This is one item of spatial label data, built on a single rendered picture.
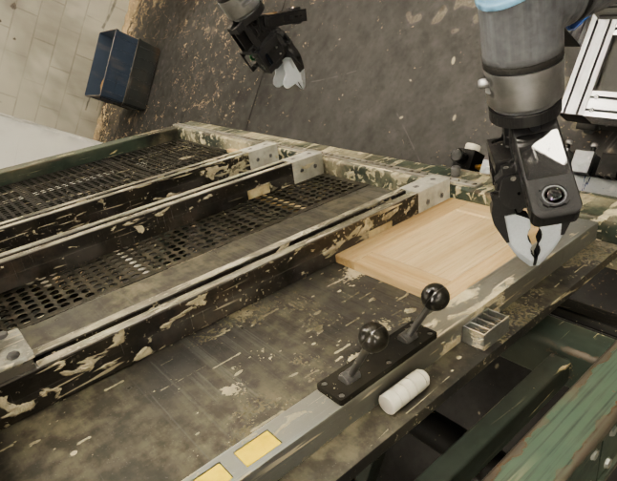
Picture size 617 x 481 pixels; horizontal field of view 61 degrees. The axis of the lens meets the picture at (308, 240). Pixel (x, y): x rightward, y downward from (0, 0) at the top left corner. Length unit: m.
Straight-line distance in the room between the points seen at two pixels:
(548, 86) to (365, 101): 2.43
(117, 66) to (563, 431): 4.78
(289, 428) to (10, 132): 4.05
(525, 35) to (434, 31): 2.33
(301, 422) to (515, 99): 0.45
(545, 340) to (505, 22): 0.58
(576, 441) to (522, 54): 0.41
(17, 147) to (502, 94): 4.22
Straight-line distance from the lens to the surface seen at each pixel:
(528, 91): 0.56
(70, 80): 6.07
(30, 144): 4.58
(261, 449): 0.68
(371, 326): 0.64
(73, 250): 1.37
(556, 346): 0.97
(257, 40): 1.14
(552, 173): 0.57
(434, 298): 0.71
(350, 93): 3.07
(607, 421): 0.71
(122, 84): 5.12
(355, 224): 1.15
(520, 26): 0.54
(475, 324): 0.87
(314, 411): 0.71
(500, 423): 0.83
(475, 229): 1.22
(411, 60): 2.87
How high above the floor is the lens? 2.06
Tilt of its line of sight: 43 degrees down
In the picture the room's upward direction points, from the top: 77 degrees counter-clockwise
